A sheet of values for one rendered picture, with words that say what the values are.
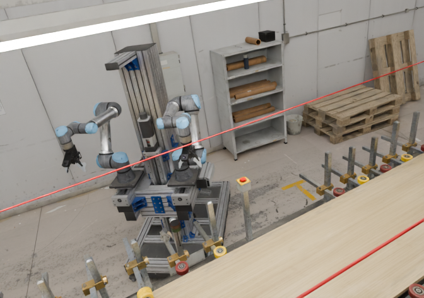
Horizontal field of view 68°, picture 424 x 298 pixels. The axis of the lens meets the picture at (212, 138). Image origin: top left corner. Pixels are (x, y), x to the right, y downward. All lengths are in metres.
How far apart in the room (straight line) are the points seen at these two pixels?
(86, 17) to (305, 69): 4.50
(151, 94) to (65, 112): 2.06
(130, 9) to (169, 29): 3.14
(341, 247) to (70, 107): 3.42
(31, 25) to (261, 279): 1.59
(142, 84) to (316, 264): 1.67
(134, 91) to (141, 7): 1.40
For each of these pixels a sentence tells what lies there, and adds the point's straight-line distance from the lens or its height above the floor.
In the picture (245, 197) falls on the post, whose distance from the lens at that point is 2.13.
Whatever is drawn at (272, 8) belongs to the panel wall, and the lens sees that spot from 4.84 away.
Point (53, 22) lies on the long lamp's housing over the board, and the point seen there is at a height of 2.35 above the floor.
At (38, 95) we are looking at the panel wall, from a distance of 4.29.
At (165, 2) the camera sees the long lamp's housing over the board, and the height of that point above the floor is 2.35.
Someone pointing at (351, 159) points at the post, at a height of 1.00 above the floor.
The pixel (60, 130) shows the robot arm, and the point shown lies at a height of 1.66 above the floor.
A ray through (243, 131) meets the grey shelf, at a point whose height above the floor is 0.20.
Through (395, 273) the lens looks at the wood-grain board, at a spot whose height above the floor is 0.90.
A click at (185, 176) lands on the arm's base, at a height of 1.08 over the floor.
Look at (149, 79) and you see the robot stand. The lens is 2.39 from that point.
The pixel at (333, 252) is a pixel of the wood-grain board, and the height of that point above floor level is 0.90.
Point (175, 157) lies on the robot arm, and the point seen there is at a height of 1.25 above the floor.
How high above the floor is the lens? 2.40
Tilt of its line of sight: 27 degrees down
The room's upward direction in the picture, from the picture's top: 9 degrees counter-clockwise
